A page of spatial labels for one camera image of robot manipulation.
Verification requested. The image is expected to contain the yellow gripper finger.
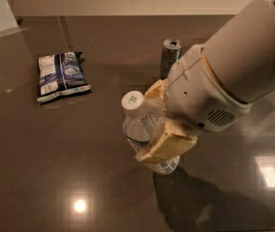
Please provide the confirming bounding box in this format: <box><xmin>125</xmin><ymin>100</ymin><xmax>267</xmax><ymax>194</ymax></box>
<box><xmin>144</xmin><ymin>79</ymin><xmax>167</xmax><ymax>101</ymax></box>
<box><xmin>136</xmin><ymin>121</ymin><xmax>198</xmax><ymax>163</ymax></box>

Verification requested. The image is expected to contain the clear plastic water bottle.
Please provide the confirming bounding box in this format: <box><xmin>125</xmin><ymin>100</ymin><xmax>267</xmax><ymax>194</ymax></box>
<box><xmin>121</xmin><ymin>91</ymin><xmax>181</xmax><ymax>175</ymax></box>

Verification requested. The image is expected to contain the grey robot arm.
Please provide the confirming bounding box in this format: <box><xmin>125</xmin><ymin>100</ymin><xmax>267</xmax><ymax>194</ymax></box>
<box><xmin>137</xmin><ymin>0</ymin><xmax>275</xmax><ymax>163</ymax></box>

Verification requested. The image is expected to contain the dented metal drink can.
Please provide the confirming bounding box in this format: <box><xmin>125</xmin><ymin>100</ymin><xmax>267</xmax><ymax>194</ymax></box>
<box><xmin>160</xmin><ymin>39</ymin><xmax>183</xmax><ymax>79</ymax></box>

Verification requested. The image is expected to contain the blue white snack bag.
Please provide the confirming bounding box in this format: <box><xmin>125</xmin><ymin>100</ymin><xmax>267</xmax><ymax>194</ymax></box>
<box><xmin>37</xmin><ymin>51</ymin><xmax>91</xmax><ymax>103</ymax></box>

